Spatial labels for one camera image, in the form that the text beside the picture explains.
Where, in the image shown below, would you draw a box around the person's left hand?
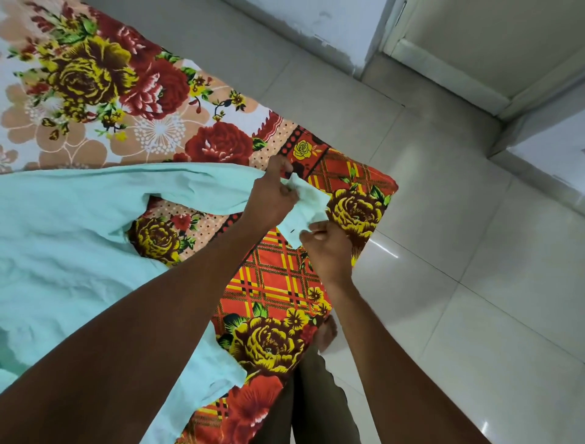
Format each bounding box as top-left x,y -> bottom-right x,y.
241,154 -> 300,232

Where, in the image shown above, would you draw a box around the person's right hand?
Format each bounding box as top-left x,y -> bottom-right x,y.
299,221 -> 354,290

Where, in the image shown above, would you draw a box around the mint green shirt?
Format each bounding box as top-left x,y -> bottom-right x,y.
0,163 -> 331,444

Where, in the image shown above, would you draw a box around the person's right forearm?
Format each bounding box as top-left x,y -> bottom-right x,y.
327,279 -> 492,444

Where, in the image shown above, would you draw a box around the person's left forearm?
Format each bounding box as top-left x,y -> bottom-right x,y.
0,217 -> 264,444

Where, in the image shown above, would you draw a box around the person's bare foot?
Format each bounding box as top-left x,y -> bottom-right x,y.
313,314 -> 339,354

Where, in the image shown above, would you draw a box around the person's olive shorts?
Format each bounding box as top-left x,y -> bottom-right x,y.
253,345 -> 363,444

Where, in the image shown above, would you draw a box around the floral bedsheet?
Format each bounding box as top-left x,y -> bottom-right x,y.
0,0 -> 399,444

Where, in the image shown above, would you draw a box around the pale door with frame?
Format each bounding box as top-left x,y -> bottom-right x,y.
381,0 -> 585,123

